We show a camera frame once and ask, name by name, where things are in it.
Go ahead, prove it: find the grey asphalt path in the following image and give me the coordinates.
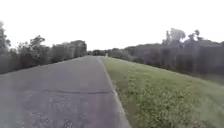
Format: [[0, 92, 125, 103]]
[[0, 55, 132, 128]]

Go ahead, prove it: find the green grass verge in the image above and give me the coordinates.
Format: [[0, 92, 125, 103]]
[[99, 56, 224, 128]]

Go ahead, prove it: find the row of trees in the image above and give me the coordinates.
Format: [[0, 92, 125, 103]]
[[87, 27, 224, 84], [0, 21, 88, 75]]

